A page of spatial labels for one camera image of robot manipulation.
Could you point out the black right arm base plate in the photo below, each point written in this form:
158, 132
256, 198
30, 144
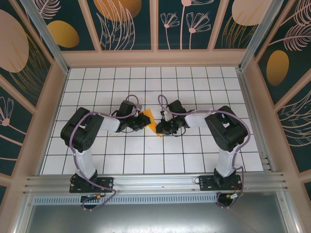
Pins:
206, 183

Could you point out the small circuit board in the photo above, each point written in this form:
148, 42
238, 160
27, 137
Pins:
234, 196
93, 197

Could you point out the grey metal base panel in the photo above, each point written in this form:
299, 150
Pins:
155, 218

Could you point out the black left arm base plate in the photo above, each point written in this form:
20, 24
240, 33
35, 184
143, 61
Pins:
107, 184

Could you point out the aluminium corner post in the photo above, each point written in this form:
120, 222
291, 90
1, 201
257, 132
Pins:
261, 36
49, 40

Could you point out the aluminium side rail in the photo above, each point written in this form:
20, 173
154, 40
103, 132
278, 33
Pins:
256, 121

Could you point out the aluminium mounting rail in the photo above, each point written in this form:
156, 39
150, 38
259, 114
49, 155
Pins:
155, 182

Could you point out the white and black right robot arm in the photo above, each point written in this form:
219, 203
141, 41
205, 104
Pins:
195, 121

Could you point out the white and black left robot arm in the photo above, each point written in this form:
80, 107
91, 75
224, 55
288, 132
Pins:
109, 122

